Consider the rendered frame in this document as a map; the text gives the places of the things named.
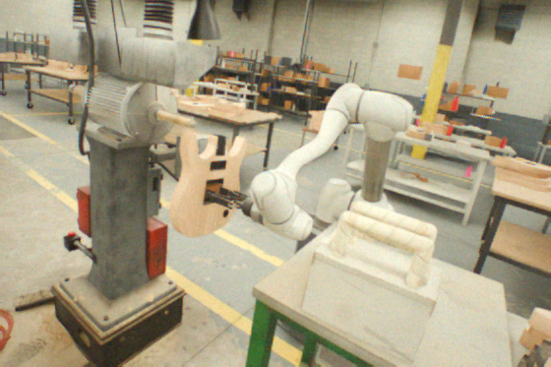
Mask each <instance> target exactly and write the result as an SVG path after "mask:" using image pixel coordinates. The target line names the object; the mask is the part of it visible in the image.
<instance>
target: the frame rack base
mask: <svg viewBox="0 0 551 367"><path fill-rule="evenodd" d="M412 259H413V258H410V257H407V256H405V255H404V254H402V253H399V252H397V253H396V252H395V251H392V250H390V249H387V248H385V247H383V246H380V245H375V244H373V243H371V242H368V241H366V240H363V239H361V238H359V237H357V239H356V243H355V244H354V245H349V244H348V245H347V249H346V253H345V256H344V258H343V259H339V258H336V257H334V256H332V251H331V250H330V248H329V245H328V244H327V243H324V242H323V243H322V244H321V245H320V246H319V247H318V248H317V249H316V250H315V251H314V253H313V258H312V262H311V267H310V272H309V275H308V279H307V284H306V288H305V293H304V297H303V302H302V306H301V311H302V312H304V313H305V314H309V315H311V316H312V317H314V318H315V319H317V320H319V321H323V322H325V324H327V325H329V326H331V327H335V328H336V329H337V330H339V331H341V332H345V333H346V334H347V335H349V336H352V337H356V339H358V340H360V341H364V342H365V343H366V344H368V345H370V346H371V345H372V346H373V347H375V348H376V349H378V350H381V351H383V352H385V353H386V354H387V353H388V354H389V355H391V356H392V357H394V358H396V359H398V360H400V361H403V362H405V363H406V364H409V365H412V363H413V361H414V358H415V356H416V353H417V350H418V349H419V346H420V343H421V341H422V339H423V337H424V334H425V331H426V329H427V327H428V324H429V321H430V319H431V316H432V313H433V311H434V308H435V305H436V304H437V297H438V288H439V279H440V275H441V269H440V268H437V267H436V266H433V265H432V268H431V274H430V279H429V283H427V285H425V286H421V288H420V289H413V288H412V289H411V288H409V287H408V286H406V285H405V281H406V278H407V275H408V272H409V269H410V266H411V262H412Z"/></svg>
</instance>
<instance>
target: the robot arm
mask: <svg viewBox="0 0 551 367"><path fill-rule="evenodd" d="M412 114H413V106H412V105H411V104H410V103H409V102H407V101H405V100H404V99H403V98H401V97H398V96H395V95H392V94H389V93H384V92H367V91H364V90H362V89H361V88H360V87H359V86H357V85H356V84H353V83H348V84H346V85H344V86H342V87H341V88H340V89H338V90H337V91H336V92H335V93H334V95H333V96H332V98H331V101H330V103H329V105H328V106H327V109H326V112H325V114H324V118H323V122H322V126H321V128H320V131H319V134H318V136H317V137H316V139H315V140H313V141H312V142H311V143H310V144H308V145H306V146H304V147H302V148H301V149H299V150H297V151H295V152H294V153H290V154H289V155H288V156H287V157H286V158H285V160H284V161H283V162H282V164H281V165H280V166H279V167H278V168H277V169H275V170H270V171H264V172H261V173H259V174H257V176H256V177H255V178H254V180H253V181H252V184H251V196H248V195H246V194H243V193H241V192H239V191H236V190H233V191H232V190H229V189H227V188H224V187H221V186H220V188H219V193H220V195H219V194H217V193H216V192H215V191H212V190H210V189H208V188H207V194H206V197H208V198H210V199H211V202H214V203H217V204H220V205H222V206H225V207H228V208H229V209H231V210H233V207H235V208H236V209H241V211H242V213H243V214H244V215H246V216H249V217H251V218H252V220H253V221H255V222H257V223H259V224H260V225H261V226H264V227H267V228H269V229H270V230H271V231H273V232H275V233H277V234H279V235H281V236H283V237H285V238H288V239H292V240H300V241H302V240H305V239H306V238H307V236H308V235H309V233H310V231H311V229H312V227H314V228H316V229H318V230H320V231H322V232H323V231H324V230H326V229H328V228H329V226H330V225H331V224H332V223H334V222H338V221H339V217H340V215H341V214H342V213H343V212H345V211H350V209H351V205H352V202H354V201H361V202H364V203H367V204H369V205H372V206H375V207H378V208H381V209H383V210H386V211H389V212H395V211H394V208H393V207H392V205H391V204H389V203H388V202H387V198H386V195H384V193H383V192H384V186H385V175H386V170H387V164H388V160H389V154H390V149H391V144H392V138H393V137H394V136H396V135H397V132H402V131H404V130H406V129H407V127H408V126H409V125H410V123H411V120H412ZM348 122H357V123H361V124H363V127H364V129H365V132H366V133H367V135H368V137H367V146H366V154H365V162H364V172H363V180H362V189H361V190H360V191H358V192H357V194H355V193H353V191H351V186H350V185H349V184H348V183H347V182H346V181H345V180H343V179H339V178H338V179H330V180H329V181H328V182H327V183H326V184H325V185H324V187H323V188H322V190H321V193H320V196H319V200H318V204H317V210H316V213H315V214H314V213H309V214H307V213H306V212H304V211H302V210H300V209H299V207H298V206H295V205H294V199H295V193H296V188H297V183H296V181H295V176H296V173H297V171H298V170H299V168H300V167H301V166H302V165H304V164H306V163H307V162H309V161H311V160H312V159H314V158H315V157H317V156H319V155H321V154H322V153H325V152H326V151H327V150H328V149H329V148H330V147H331V146H332V144H333V143H334V142H335V139H336V137H337V136H338V134H339V133H340V132H341V130H343V129H344V128H345V127H346V125H347V123H348ZM236 193H237V194H236ZM232 201H233V203H232Z"/></svg>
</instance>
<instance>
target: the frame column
mask: <svg viewBox="0 0 551 367"><path fill-rule="evenodd" d="M85 136H86V138H87V140H88V143H89V145H90V204H91V223H92V253H93V254H95V255H96V263H95V262H94V261H92V267H91V271H90V272H89V274H88V276H87V280H88V281H89V282H90V283H92V284H93V285H94V286H95V287H96V289H97V290H98V291H99V292H101V293H103V294H104V295H105V297H106V298H107V299H109V300H114V299H118V298H119V297H120V296H122V295H124V294H127V293H129V292H130V291H132V290H133V289H137V288H139V287H140V286H141V285H143V284H145V283H149V282H150V281H151V279H150V280H149V276H148V272H147V266H146V253H147V239H146V233H147V212H148V191H149V185H148V172H149V151H150V148H151V146H145V147H137V148H131V149H125V150H117V149H115V148H112V147H110V146H109V145H107V144H104V143H102V142H98V141H96V140H95V139H93V138H90V137H88V136H87V135H85Z"/></svg>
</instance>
